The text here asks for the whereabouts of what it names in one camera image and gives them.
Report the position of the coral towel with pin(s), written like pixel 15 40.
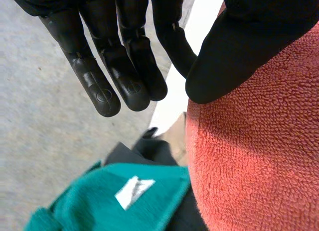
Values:
pixel 254 151

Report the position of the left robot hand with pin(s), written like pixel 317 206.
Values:
pixel 224 61

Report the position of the teal towel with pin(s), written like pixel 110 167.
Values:
pixel 99 201

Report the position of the dark blue cloth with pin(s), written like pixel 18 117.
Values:
pixel 154 149

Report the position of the beige shorts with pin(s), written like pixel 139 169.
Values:
pixel 175 141

